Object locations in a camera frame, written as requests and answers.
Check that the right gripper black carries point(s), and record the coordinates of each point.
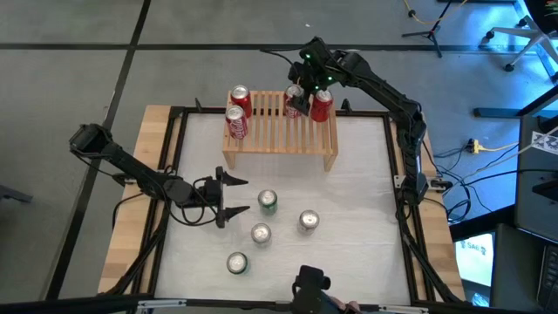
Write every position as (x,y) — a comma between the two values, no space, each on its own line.
(314,72)

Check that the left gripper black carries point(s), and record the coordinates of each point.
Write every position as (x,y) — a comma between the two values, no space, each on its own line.
(209,194)

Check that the red Star Wars cola can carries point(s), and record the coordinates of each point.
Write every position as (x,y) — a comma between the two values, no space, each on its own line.
(293,91)

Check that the green Sprite can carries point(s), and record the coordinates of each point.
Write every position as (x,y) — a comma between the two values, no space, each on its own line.
(237,263)
(267,198)

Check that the silver diet cola can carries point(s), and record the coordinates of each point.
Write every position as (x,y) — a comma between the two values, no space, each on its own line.
(261,233)
(308,219)

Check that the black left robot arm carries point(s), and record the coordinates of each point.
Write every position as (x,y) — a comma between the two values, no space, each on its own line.
(131,168)

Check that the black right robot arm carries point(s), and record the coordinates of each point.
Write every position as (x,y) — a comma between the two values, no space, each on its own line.
(392,100)

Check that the slatted wooden shelf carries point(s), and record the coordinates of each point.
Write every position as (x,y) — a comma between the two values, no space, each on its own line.
(270,131)

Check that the black tripod stand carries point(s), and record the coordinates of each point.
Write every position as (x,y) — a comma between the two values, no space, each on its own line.
(429,32)

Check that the person's hand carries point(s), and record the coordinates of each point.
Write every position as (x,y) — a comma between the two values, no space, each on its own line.
(346,308)

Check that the yellow power strip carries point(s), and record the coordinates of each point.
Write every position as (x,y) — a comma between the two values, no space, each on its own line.
(475,146)

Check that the black rig crossbar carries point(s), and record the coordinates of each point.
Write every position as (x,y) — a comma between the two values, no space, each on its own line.
(87,303)

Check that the black floor bar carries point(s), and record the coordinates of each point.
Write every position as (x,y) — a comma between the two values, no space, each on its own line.
(501,112)

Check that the lit screen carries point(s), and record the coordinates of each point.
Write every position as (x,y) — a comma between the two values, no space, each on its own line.
(475,257)

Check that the grey chair star base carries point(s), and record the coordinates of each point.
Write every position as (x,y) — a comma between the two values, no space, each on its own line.
(523,32)

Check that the patterned paper sheet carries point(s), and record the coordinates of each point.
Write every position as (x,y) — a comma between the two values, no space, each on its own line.
(545,141)

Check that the dark grey desk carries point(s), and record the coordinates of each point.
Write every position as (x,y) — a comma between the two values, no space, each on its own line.
(538,187)

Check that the black keyboard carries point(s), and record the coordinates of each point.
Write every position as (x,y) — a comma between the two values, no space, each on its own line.
(550,275)

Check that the black frame post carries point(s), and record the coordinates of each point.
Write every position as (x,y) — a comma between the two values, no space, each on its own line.
(198,104)
(346,104)

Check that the black aluminium table frame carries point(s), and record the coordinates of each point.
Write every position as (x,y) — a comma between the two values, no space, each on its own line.
(209,110)

